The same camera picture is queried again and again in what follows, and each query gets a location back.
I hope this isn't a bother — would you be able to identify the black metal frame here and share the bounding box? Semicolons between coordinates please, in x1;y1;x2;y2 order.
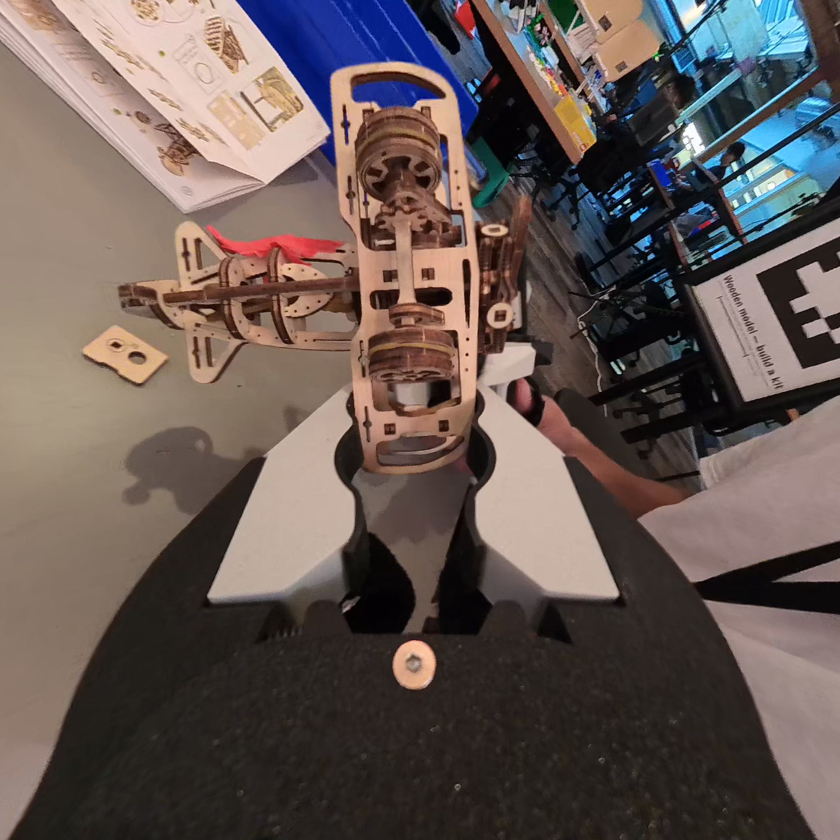
587;289;795;462

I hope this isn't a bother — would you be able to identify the black framed tag sign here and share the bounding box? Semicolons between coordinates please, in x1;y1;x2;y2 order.
682;217;840;413

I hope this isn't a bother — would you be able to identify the blue plastic bin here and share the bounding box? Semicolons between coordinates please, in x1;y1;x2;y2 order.
236;0;490;185

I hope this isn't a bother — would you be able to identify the wooden model airplane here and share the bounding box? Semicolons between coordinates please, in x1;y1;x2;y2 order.
118;62;534;475

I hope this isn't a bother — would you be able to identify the white instruction booklet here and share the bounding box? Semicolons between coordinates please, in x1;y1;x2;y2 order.
0;0;331;214

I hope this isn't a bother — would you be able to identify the brown wooden table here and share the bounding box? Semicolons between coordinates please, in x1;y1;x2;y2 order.
469;0;599;166

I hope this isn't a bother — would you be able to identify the person's right hand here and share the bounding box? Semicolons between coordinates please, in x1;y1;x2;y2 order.
512;378;596;462

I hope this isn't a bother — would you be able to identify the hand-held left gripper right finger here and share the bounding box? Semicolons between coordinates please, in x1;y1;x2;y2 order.
433;387;623;611

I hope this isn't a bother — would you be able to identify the small plywood offcut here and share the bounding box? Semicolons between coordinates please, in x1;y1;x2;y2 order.
82;326;169;385

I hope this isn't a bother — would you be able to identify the yellow bin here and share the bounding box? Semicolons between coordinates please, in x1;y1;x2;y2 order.
554;95;599;151

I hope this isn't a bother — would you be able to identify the black shoulder strap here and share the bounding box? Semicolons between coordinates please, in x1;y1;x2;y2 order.
694;541;840;616

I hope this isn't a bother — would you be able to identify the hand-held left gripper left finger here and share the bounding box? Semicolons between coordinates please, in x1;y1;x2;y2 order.
205;386;414;613

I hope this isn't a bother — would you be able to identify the grey desk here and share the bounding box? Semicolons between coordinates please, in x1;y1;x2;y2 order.
0;39;362;834

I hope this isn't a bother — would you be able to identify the red paper scrap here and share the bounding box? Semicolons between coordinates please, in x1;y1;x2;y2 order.
205;225;345;261

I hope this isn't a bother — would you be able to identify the person's right forearm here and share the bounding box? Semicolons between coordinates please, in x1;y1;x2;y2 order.
571;430;698;524

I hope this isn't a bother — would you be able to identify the green plastic bin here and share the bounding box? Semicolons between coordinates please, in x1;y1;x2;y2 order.
471;154;514;210

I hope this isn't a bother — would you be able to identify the white cable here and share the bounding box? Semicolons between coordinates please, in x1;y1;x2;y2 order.
576;305;626;376

